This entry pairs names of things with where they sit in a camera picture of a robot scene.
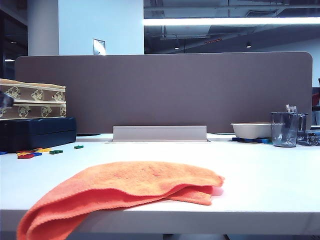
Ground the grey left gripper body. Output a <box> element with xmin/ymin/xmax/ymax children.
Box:
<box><xmin>0</xmin><ymin>90</ymin><xmax>15</xmax><ymax>108</ymax></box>

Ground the orange microfibre cloth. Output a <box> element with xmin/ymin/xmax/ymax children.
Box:
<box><xmin>16</xmin><ymin>160</ymin><xmax>225</xmax><ymax>240</ymax></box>

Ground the tan patterned box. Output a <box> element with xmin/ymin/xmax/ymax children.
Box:
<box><xmin>0</xmin><ymin>100</ymin><xmax>67</xmax><ymax>120</ymax></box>
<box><xmin>0</xmin><ymin>78</ymin><xmax>67</xmax><ymax>104</ymax></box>

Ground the dark blue case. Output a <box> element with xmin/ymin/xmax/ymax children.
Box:
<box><xmin>0</xmin><ymin>116</ymin><xmax>78</xmax><ymax>153</ymax></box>

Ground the white round column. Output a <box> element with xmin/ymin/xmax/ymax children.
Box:
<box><xmin>27</xmin><ymin>0</ymin><xmax>60</xmax><ymax>57</ymax></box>

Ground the brown desk divider panel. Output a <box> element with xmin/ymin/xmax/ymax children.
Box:
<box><xmin>14</xmin><ymin>51</ymin><xmax>314</xmax><ymax>135</ymax></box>

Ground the white paper bowl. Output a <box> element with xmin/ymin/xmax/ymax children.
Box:
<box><xmin>230</xmin><ymin>122</ymin><xmax>274</xmax><ymax>140</ymax></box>

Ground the clear grey plastic cup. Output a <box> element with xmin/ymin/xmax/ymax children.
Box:
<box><xmin>270</xmin><ymin>111</ymin><xmax>300</xmax><ymax>148</ymax></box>

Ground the clear glass jar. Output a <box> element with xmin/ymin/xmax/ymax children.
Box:
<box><xmin>297</xmin><ymin>112</ymin><xmax>309</xmax><ymax>134</ymax></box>

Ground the clear plastic packaging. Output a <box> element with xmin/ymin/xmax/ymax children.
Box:
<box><xmin>296</xmin><ymin>130</ymin><xmax>320</xmax><ymax>147</ymax></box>

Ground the red and black chair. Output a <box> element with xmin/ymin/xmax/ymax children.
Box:
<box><xmin>311</xmin><ymin>77</ymin><xmax>320</xmax><ymax>108</ymax></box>

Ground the wall sign plate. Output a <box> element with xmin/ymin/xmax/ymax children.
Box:
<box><xmin>93</xmin><ymin>38</ymin><xmax>106</xmax><ymax>56</ymax></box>

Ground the grey cable tray flap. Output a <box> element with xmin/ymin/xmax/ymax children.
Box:
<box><xmin>112</xmin><ymin>125</ymin><xmax>208</xmax><ymax>142</ymax></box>

